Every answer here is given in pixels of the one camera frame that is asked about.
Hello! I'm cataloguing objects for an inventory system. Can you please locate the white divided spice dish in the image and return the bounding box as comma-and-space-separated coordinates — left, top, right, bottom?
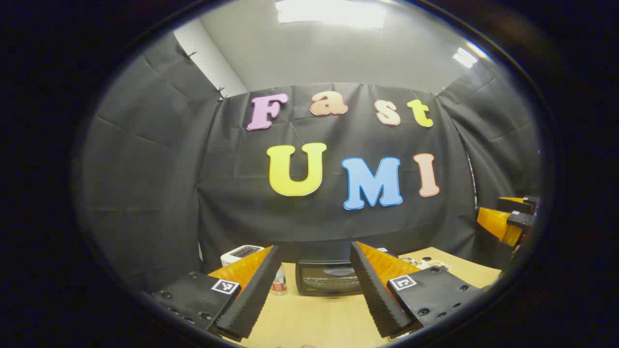
417, 259, 451, 272

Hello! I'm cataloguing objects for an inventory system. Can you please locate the black electric oven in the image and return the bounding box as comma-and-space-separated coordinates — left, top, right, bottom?
295, 246, 399, 296

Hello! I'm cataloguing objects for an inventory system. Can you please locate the large ceiling light panel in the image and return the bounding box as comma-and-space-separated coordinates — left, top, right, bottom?
276, 0, 387, 29

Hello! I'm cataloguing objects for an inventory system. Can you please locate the white toaster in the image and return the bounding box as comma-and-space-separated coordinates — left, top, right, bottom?
221, 245, 265, 267

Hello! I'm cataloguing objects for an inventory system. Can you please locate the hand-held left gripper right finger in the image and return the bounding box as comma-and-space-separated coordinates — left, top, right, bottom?
349, 241, 484, 339

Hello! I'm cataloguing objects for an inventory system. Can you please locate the black backdrop cloth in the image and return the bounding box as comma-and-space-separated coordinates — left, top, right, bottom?
80, 31, 542, 295

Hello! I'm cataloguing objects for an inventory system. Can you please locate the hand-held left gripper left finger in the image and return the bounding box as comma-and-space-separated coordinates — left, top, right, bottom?
145, 245, 282, 341

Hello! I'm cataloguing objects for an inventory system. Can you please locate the clear plastic water bottle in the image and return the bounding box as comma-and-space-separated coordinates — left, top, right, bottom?
271, 265, 287, 296

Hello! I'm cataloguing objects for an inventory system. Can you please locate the small ceiling light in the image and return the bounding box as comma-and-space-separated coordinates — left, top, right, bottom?
453, 47, 478, 68

